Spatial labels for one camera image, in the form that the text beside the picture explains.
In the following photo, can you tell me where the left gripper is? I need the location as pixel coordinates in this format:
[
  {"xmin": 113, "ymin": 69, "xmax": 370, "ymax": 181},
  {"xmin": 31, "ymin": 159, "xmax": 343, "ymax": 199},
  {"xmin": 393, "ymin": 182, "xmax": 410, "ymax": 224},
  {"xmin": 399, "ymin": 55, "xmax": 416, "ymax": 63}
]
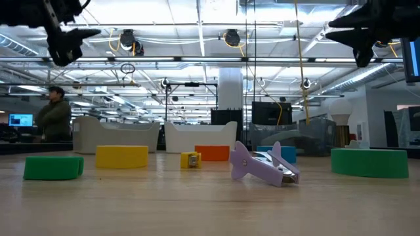
[{"xmin": 42, "ymin": 0, "xmax": 102, "ymax": 68}]

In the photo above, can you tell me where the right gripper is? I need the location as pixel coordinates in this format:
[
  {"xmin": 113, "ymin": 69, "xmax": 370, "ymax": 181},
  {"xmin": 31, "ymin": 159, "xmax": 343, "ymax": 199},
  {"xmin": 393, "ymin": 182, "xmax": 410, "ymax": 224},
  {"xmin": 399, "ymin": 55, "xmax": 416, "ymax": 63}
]
[{"xmin": 325, "ymin": 0, "xmax": 396, "ymax": 68}]

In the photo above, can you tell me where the green tape roll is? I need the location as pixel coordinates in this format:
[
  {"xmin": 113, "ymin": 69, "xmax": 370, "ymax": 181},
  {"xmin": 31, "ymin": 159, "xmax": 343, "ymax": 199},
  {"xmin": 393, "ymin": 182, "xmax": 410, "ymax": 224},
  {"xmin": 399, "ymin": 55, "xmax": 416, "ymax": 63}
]
[{"xmin": 330, "ymin": 147, "xmax": 410, "ymax": 180}]

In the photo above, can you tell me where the yellow tape roll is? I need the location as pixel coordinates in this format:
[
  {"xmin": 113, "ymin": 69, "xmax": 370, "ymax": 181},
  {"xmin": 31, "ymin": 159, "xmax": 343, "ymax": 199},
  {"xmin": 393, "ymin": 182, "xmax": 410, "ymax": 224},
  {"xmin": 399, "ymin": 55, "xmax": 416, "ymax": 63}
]
[{"xmin": 94, "ymin": 145, "xmax": 150, "ymax": 169}]

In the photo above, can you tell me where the small green stapler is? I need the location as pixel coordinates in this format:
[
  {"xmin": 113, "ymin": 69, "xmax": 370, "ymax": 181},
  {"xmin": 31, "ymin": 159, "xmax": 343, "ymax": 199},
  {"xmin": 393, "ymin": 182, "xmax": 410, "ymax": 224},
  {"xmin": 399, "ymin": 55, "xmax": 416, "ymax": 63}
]
[{"xmin": 22, "ymin": 155, "xmax": 85, "ymax": 181}]

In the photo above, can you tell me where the purple staple remover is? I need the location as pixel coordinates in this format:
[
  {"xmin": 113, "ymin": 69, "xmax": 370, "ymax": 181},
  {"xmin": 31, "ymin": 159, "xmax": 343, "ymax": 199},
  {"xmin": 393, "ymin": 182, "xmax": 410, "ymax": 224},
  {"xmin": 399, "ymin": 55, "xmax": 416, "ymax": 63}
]
[{"xmin": 228, "ymin": 140, "xmax": 301, "ymax": 188}]

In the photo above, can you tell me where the small yellow stapler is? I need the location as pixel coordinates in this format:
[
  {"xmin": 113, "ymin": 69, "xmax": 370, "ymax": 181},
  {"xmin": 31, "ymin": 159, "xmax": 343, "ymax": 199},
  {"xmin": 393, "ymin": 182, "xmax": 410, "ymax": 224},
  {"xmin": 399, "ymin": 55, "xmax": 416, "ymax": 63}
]
[{"xmin": 180, "ymin": 151, "xmax": 202, "ymax": 170}]

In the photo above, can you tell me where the orange tape roll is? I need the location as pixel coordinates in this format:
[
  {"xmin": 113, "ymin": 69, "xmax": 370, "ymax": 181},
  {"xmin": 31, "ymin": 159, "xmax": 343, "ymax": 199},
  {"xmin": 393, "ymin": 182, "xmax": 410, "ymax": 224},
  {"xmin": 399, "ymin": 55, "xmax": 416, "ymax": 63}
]
[{"xmin": 194, "ymin": 145, "xmax": 231, "ymax": 162}]

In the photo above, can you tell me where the blue tape roll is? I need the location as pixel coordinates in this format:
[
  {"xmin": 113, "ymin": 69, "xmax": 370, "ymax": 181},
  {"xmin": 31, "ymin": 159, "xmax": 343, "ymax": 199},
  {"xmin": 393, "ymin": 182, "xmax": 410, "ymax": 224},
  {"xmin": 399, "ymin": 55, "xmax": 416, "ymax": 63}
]
[{"xmin": 256, "ymin": 146, "xmax": 297, "ymax": 165}]

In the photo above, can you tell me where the black computer monitor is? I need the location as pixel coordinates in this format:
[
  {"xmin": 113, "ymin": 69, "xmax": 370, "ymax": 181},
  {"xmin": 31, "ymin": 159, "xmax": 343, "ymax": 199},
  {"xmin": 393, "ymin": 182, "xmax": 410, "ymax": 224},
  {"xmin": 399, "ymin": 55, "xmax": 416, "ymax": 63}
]
[{"xmin": 400, "ymin": 37, "xmax": 420, "ymax": 83}]

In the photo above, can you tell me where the person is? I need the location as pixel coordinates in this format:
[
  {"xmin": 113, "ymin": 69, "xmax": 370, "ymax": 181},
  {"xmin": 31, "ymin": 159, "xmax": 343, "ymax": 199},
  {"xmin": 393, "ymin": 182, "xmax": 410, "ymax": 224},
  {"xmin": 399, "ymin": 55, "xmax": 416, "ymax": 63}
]
[{"xmin": 34, "ymin": 85, "xmax": 72, "ymax": 144}]

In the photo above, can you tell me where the distant computer monitor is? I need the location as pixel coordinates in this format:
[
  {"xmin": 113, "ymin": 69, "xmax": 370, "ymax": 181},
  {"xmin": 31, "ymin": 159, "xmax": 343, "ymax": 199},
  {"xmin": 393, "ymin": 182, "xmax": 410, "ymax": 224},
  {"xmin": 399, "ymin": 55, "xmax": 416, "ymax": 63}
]
[{"xmin": 8, "ymin": 113, "xmax": 34, "ymax": 128}]

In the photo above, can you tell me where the dark translucent plastic bin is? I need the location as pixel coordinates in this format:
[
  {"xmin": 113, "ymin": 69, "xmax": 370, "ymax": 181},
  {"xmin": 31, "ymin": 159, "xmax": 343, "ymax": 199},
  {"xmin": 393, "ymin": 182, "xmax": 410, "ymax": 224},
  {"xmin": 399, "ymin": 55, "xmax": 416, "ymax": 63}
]
[{"xmin": 249, "ymin": 117, "xmax": 337, "ymax": 157}]

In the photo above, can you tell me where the light grey plastic bin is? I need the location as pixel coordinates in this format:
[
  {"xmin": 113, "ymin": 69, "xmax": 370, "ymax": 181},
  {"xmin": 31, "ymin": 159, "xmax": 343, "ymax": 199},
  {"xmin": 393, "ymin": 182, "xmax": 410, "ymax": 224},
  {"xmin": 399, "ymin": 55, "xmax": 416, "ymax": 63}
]
[{"xmin": 72, "ymin": 115, "xmax": 161, "ymax": 155}]

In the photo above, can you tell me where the black flat screen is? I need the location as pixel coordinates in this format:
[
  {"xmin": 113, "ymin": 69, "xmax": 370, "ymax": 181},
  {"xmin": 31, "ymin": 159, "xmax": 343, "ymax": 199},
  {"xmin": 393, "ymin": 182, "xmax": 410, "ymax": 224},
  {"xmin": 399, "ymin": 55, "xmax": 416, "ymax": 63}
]
[{"xmin": 251, "ymin": 101, "xmax": 293, "ymax": 126}]

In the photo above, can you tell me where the white building column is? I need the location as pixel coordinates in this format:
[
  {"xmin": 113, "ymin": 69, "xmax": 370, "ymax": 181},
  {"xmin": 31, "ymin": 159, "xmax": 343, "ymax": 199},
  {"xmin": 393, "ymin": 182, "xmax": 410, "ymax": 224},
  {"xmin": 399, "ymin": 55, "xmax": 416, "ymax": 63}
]
[{"xmin": 218, "ymin": 68, "xmax": 243, "ymax": 111}]

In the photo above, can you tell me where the black cabinet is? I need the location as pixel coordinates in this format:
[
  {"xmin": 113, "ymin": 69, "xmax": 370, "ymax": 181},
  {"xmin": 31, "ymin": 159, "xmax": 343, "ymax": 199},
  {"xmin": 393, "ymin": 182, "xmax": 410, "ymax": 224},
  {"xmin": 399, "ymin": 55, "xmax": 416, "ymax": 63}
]
[{"xmin": 210, "ymin": 109, "xmax": 243, "ymax": 142}]

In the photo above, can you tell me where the white plastic bin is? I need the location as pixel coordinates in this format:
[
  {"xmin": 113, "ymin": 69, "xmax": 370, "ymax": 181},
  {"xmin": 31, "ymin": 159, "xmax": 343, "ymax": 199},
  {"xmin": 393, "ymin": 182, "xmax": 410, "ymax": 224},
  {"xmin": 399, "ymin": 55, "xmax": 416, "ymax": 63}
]
[{"xmin": 163, "ymin": 121, "xmax": 238, "ymax": 154}]

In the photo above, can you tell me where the yellow hanging cable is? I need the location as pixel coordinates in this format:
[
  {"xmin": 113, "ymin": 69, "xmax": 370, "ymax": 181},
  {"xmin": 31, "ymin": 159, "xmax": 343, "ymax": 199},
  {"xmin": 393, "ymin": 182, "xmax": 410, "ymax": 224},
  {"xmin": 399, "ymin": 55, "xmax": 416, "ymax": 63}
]
[{"xmin": 293, "ymin": 0, "xmax": 311, "ymax": 125}]

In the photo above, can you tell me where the black rig frame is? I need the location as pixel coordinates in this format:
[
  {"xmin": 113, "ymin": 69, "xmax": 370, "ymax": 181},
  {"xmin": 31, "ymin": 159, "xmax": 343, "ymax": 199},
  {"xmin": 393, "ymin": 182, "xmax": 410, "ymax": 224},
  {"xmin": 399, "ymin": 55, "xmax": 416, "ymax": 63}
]
[{"xmin": 165, "ymin": 82, "xmax": 219, "ymax": 123}]

